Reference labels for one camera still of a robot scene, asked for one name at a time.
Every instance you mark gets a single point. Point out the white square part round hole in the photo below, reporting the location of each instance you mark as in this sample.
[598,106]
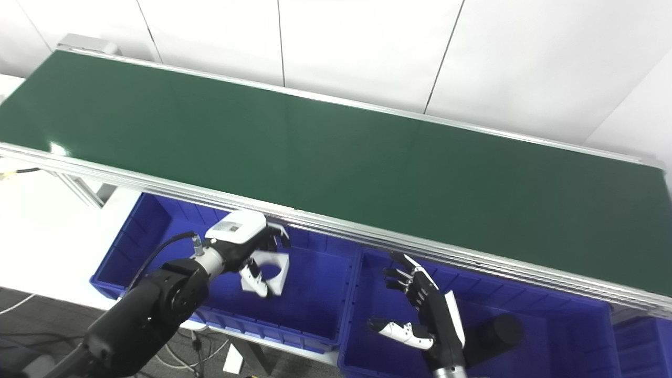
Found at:
[283,273]

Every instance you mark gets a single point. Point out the black cylinder block part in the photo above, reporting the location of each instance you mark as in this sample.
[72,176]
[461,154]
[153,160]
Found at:
[493,336]

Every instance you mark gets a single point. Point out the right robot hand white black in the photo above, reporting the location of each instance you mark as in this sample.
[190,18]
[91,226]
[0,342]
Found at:
[443,320]

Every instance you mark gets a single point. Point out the green conveyor belt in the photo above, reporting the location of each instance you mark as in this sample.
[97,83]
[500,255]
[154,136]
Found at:
[341,157]
[367,239]

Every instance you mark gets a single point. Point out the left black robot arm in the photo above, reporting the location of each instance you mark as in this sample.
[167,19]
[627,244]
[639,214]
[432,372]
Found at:
[147,315]

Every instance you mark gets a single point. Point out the aluminium conveyor leg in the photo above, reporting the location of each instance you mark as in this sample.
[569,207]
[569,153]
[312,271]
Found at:
[84,190]

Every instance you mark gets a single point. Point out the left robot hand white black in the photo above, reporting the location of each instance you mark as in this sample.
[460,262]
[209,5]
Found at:
[236,228]

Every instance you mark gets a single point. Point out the blue plastic bin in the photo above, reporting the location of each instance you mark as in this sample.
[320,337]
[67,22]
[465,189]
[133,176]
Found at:
[315,299]
[551,341]
[646,346]

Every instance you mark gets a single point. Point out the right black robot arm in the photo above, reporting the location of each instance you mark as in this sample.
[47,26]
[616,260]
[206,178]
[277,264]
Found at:
[450,373]

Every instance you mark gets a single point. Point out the grey conveyor end housing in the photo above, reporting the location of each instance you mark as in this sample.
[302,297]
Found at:
[86,43]

